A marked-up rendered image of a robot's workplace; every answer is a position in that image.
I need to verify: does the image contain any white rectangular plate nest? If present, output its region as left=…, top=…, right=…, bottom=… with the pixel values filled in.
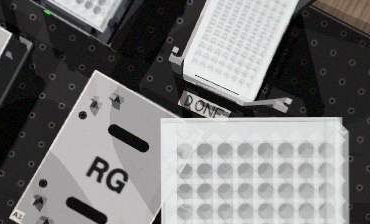
left=0, top=26, right=34, bottom=107

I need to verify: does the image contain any grey regrip nest plate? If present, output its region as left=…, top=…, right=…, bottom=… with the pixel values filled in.
left=9, top=70, right=181, bottom=224

